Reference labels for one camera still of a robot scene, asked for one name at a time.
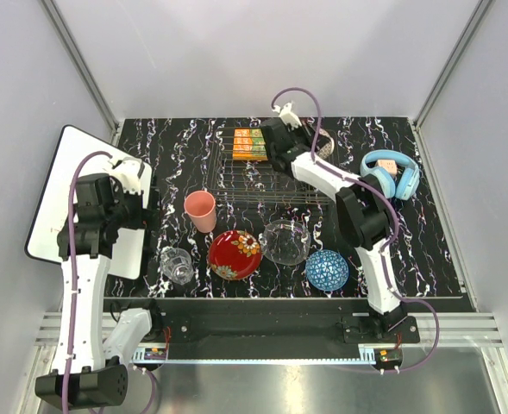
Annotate purple cable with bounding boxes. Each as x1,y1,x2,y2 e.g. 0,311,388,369
59,150,162,414
270,87,441,374

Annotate wire dish rack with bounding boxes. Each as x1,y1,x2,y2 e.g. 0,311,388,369
207,127,330,205

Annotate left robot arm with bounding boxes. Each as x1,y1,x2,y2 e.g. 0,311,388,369
34,173,164,413

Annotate orange patterned box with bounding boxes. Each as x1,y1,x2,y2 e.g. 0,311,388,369
232,129,267,161

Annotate blue triangle pattern bowl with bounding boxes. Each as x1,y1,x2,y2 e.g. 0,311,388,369
305,249,349,292

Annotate light blue headphones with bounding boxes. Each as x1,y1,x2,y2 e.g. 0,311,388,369
360,149,420,201

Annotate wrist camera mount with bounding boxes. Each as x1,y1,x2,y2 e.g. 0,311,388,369
272,102,302,130
103,157,146,195

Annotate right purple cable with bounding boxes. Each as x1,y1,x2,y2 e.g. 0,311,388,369
270,87,441,374

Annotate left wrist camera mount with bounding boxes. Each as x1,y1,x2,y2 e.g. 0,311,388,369
103,157,146,195

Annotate clear glass cup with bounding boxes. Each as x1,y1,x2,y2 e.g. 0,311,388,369
160,248,194,285

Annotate beige patterned bowl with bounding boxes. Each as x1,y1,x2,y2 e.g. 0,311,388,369
316,129,336,160

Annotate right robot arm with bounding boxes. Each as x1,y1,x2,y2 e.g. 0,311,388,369
260,117,417,342

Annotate red floral plate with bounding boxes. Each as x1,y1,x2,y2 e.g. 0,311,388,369
208,230,262,281

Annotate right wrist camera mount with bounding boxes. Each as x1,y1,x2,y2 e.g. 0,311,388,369
272,102,302,130

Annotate white board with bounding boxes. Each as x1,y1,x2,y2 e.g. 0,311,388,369
24,125,153,280

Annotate pink plastic cup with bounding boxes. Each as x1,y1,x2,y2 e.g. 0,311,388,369
184,191,216,234

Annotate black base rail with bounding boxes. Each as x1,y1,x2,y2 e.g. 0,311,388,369
103,298,421,364

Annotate pink cube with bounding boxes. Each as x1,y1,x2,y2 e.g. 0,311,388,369
375,159,398,177

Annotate clear glass bowl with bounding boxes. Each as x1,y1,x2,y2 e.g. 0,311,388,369
260,219,311,266

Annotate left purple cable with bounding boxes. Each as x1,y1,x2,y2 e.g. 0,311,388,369
59,150,162,414

